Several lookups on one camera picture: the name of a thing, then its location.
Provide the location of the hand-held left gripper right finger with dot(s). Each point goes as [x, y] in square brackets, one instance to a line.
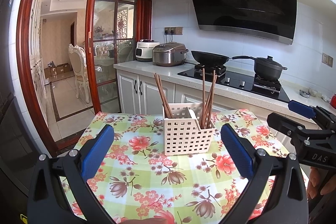
[237, 153]

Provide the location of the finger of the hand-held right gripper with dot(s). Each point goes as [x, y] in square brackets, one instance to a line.
[283, 125]
[302, 108]

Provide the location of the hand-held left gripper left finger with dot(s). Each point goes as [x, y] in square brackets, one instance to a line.
[97, 153]

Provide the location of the white plastic utensil basket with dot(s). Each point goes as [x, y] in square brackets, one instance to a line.
[183, 152]

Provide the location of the person's right hand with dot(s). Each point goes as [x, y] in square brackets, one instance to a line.
[313, 184]

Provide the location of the small steel bowl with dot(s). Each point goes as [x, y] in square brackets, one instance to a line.
[304, 93]

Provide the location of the red kettle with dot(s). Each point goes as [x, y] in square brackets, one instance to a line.
[334, 102]

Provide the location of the floral checked tablecloth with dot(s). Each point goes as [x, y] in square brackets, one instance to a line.
[136, 161]

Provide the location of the black lidded pot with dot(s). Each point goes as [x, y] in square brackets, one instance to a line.
[267, 69]

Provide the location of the black glass gas hob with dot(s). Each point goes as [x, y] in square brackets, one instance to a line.
[236, 82]

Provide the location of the white lower kitchen cabinets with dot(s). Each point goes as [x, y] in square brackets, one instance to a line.
[126, 90]

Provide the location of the white ornate dining chair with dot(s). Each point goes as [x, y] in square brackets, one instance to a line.
[78, 66]

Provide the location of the cardboard box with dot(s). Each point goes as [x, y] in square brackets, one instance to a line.
[50, 70]
[63, 68]

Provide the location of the black wok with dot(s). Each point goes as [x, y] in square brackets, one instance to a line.
[207, 57]

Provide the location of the white pressure cooker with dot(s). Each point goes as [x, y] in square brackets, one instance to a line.
[144, 52]

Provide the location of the white hallway cabinet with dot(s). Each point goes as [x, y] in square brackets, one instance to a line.
[36, 56]

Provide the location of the silver rice cooker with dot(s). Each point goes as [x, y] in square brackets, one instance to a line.
[168, 56]

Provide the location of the black range hood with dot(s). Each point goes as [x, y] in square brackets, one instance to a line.
[241, 3]

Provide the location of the glass sliding door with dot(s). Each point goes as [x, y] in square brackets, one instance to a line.
[92, 29]

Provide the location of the wall power outlet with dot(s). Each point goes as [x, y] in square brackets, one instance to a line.
[327, 59]
[178, 30]

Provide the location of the red wooden door frame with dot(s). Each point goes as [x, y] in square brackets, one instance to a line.
[26, 43]

